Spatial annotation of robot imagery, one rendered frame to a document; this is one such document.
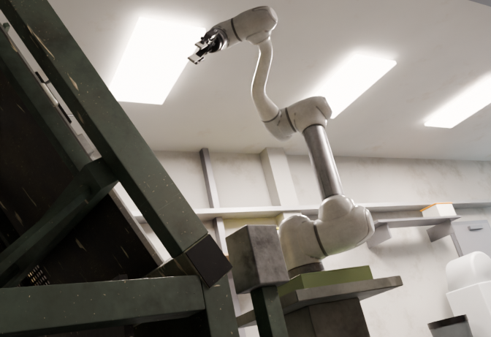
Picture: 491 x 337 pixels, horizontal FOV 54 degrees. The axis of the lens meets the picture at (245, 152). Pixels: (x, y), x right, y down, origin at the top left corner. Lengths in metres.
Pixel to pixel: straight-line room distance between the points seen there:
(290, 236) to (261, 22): 0.86
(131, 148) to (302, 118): 1.08
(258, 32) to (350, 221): 0.82
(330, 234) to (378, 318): 5.46
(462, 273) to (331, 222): 6.06
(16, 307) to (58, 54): 0.68
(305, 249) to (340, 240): 0.14
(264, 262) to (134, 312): 0.43
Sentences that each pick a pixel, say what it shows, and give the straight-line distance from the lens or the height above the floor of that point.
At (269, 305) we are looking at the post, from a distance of 1.46.
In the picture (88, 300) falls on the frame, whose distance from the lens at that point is 1.17.
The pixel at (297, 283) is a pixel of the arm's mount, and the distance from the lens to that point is 1.83.
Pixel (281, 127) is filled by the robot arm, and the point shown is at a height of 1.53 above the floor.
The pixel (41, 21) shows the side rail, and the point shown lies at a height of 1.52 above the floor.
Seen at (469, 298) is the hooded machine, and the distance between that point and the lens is 7.85.
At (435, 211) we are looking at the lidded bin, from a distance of 8.25.
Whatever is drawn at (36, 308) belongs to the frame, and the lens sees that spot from 1.14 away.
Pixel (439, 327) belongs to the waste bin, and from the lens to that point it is 7.31.
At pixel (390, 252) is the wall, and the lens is 7.93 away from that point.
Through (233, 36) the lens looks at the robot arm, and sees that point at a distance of 1.99.
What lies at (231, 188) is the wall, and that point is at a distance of 6.65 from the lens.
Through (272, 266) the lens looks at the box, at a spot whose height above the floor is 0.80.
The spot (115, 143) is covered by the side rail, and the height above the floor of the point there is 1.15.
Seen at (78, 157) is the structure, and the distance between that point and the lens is 1.44.
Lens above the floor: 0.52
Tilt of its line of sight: 24 degrees up
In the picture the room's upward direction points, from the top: 13 degrees counter-clockwise
